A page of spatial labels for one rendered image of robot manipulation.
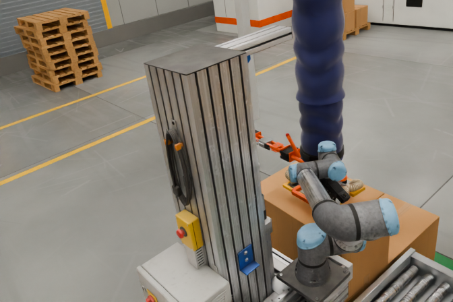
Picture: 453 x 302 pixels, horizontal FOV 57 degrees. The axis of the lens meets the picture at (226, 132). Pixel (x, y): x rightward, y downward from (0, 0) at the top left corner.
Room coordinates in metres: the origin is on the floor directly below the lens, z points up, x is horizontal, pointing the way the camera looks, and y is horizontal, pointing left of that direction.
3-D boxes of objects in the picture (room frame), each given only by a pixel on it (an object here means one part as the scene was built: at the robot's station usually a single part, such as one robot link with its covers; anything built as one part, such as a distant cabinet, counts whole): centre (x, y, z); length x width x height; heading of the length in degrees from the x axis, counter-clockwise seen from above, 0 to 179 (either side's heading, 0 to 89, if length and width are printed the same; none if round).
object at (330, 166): (1.42, -0.39, 1.48); 0.11 x 0.11 x 0.08; 1
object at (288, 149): (2.10, -0.35, 1.18); 0.10 x 0.08 x 0.06; 122
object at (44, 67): (8.44, 3.09, 0.65); 1.29 x 1.10 x 1.30; 38
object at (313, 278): (1.31, -0.28, 1.09); 0.15 x 0.15 x 0.10
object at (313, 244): (1.31, -0.29, 1.20); 0.13 x 0.12 x 0.14; 91
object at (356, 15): (9.16, -2.67, 0.45); 1.21 x 1.02 x 0.90; 38
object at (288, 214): (1.90, -0.48, 0.74); 0.60 x 0.40 x 0.40; 33
